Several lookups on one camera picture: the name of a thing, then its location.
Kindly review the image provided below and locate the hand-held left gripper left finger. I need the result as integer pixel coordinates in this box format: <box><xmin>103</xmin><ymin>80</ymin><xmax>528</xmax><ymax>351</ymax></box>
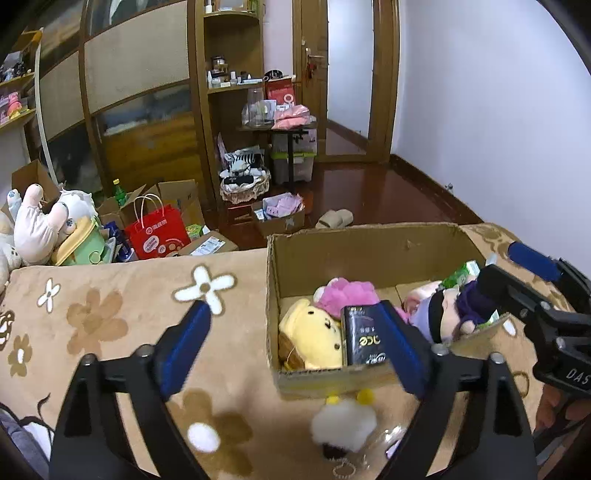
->
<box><xmin>48</xmin><ymin>300</ymin><xmax>213</xmax><ymax>480</ymax></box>

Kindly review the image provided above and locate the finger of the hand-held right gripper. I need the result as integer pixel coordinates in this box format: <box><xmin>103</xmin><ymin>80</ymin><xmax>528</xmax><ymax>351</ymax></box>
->
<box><xmin>508</xmin><ymin>241</ymin><xmax>591</xmax><ymax>315</ymax></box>
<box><xmin>478</xmin><ymin>264</ymin><xmax>555</xmax><ymax>324</ymax></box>

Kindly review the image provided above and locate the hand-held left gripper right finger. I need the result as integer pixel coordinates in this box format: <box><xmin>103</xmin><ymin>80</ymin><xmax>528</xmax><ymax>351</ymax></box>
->
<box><xmin>376</xmin><ymin>300</ymin><xmax>539</xmax><ymax>480</ymax></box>

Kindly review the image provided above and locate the black tissue packet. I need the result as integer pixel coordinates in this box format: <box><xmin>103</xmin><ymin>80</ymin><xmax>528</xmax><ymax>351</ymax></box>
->
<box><xmin>341</xmin><ymin>302</ymin><xmax>393</xmax><ymax>367</ymax></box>

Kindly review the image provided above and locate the purple doll plush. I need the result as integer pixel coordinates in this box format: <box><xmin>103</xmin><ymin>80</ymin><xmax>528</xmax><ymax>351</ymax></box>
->
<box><xmin>411</xmin><ymin>277</ymin><xmax>499</xmax><ymax>344</ymax></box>

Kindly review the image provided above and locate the green tissue packet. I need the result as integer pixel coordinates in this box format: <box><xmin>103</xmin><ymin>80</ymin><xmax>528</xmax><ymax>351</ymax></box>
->
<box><xmin>438</xmin><ymin>261</ymin><xmax>481</xmax><ymax>291</ymax></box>

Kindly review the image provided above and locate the pink roll plush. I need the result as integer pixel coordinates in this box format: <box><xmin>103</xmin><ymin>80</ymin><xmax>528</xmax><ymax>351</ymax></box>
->
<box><xmin>404</xmin><ymin>281</ymin><xmax>455</xmax><ymax>324</ymax></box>

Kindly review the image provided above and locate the pink bear plush keychain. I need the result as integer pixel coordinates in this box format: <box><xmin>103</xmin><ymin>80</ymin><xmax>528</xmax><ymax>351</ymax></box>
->
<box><xmin>313</xmin><ymin>277</ymin><xmax>377</xmax><ymax>319</ymax></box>

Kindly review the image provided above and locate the white and black fluffy keychain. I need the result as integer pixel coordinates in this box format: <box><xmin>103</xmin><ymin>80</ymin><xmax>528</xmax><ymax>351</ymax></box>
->
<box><xmin>310</xmin><ymin>388</ymin><xmax>378</xmax><ymax>478</ymax></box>

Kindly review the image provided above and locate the yellow dog plush keychain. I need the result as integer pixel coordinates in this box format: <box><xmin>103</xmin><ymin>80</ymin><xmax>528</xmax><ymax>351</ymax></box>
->
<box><xmin>277</xmin><ymin>298</ymin><xmax>347</xmax><ymax>370</ymax></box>

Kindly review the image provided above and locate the printed cardboard box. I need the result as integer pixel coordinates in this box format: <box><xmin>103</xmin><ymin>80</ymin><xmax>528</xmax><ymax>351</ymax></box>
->
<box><xmin>265</xmin><ymin>222</ymin><xmax>513</xmax><ymax>401</ymax></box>

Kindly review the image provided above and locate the person's right hand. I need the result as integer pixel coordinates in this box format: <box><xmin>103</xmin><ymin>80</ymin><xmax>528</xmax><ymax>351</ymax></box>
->
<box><xmin>536</xmin><ymin>381</ymin><xmax>573</xmax><ymax>432</ymax></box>

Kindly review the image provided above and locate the tan floral blanket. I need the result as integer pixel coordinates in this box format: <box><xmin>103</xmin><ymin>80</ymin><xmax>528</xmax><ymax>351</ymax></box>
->
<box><xmin>0</xmin><ymin>222</ymin><xmax>578</xmax><ymax>480</ymax></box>

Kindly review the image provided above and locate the flat cardboard parcel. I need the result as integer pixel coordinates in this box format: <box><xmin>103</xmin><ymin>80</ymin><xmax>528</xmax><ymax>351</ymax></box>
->
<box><xmin>178</xmin><ymin>231</ymin><xmax>238</xmax><ymax>257</ymax></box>

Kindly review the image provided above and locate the red paper bag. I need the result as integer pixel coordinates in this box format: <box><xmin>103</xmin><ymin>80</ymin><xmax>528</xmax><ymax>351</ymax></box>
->
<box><xmin>124</xmin><ymin>194</ymin><xmax>192</xmax><ymax>261</ymax></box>

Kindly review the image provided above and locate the white-haired plush in green outfit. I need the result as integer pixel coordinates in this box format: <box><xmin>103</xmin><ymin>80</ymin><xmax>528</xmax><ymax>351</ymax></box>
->
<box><xmin>51</xmin><ymin>189</ymin><xmax>109</xmax><ymax>266</ymax></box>

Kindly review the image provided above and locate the small cardboard box of packets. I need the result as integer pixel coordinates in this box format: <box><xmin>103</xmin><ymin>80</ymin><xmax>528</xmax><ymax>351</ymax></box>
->
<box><xmin>252</xmin><ymin>194</ymin><xmax>306</xmax><ymax>237</ymax></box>

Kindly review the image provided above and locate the open cardboard box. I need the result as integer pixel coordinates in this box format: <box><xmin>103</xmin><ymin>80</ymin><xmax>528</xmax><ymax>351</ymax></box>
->
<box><xmin>97</xmin><ymin>185</ymin><xmax>148</xmax><ymax>229</ymax></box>
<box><xmin>11</xmin><ymin>159</ymin><xmax>61</xmax><ymax>204</ymax></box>
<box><xmin>157</xmin><ymin>179</ymin><xmax>206</xmax><ymax>227</ymax></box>

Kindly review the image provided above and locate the lace-trimmed basket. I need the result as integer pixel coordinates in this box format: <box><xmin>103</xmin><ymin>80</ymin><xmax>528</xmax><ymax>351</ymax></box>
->
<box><xmin>219</xmin><ymin>173</ymin><xmax>271</xmax><ymax>204</ymax></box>

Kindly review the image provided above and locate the lavender grey clothing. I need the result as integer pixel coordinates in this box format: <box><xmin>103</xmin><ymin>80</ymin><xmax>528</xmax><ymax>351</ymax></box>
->
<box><xmin>0</xmin><ymin>406</ymin><xmax>51</xmax><ymax>480</ymax></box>

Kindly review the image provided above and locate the pink and white plush doll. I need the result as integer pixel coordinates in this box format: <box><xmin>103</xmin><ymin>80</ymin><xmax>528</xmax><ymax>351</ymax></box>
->
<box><xmin>7</xmin><ymin>184</ymin><xmax>70</xmax><ymax>266</ymax></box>

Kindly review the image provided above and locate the zebra striped plush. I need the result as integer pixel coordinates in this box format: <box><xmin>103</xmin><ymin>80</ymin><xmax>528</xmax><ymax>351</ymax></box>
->
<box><xmin>221</xmin><ymin>147</ymin><xmax>266</xmax><ymax>178</ymax></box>

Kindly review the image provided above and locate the large white and tan plush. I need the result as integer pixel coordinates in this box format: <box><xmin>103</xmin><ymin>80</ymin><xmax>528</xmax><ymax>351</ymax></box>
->
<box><xmin>0</xmin><ymin>210</ymin><xmax>24</xmax><ymax>296</ymax></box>

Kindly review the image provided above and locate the clear storage bin green lid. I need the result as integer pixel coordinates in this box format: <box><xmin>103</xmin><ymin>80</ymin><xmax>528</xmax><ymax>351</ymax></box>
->
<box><xmin>270</xmin><ymin>129</ymin><xmax>317</xmax><ymax>183</ymax></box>

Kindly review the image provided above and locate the dark side table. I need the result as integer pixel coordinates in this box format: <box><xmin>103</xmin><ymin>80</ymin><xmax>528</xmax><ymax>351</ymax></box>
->
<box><xmin>238</xmin><ymin>121</ymin><xmax>319</xmax><ymax>185</ymax></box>

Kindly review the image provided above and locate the clear plastic container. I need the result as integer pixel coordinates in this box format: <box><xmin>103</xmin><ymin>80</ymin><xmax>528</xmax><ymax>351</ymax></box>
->
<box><xmin>242</xmin><ymin>88</ymin><xmax>278</xmax><ymax>129</ymax></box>

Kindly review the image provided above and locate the pink cloth pile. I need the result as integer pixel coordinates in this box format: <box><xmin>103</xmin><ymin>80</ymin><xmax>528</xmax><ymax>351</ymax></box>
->
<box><xmin>272</xmin><ymin>104</ymin><xmax>317</xmax><ymax>130</ymax></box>

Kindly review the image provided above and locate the wooden corner shelf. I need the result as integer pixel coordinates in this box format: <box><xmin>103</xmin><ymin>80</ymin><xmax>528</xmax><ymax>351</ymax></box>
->
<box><xmin>187</xmin><ymin>0</ymin><xmax>278</xmax><ymax>217</ymax></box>

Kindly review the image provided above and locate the red box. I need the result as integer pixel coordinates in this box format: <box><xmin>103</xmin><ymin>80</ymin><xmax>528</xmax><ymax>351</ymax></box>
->
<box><xmin>264</xmin><ymin>78</ymin><xmax>296</xmax><ymax>108</ymax></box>

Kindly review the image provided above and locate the group of small bottles and jars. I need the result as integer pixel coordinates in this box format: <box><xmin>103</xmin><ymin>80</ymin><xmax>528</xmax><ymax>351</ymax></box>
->
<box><xmin>208</xmin><ymin>55</ymin><xmax>264</xmax><ymax>88</ymax></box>

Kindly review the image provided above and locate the yellow display shelf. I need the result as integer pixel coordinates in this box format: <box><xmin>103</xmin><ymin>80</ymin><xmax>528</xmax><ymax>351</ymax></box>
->
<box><xmin>0</xmin><ymin>28</ymin><xmax>61</xmax><ymax>185</ymax></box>

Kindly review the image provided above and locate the wooden wardrobe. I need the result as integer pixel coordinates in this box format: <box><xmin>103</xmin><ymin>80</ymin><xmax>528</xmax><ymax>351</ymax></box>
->
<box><xmin>28</xmin><ymin>0</ymin><xmax>208</xmax><ymax>199</ymax></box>

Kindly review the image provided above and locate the shelf of small figurines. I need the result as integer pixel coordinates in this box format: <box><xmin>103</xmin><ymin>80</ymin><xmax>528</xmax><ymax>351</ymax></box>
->
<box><xmin>0</xmin><ymin>51</ymin><xmax>38</xmax><ymax>125</ymax></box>

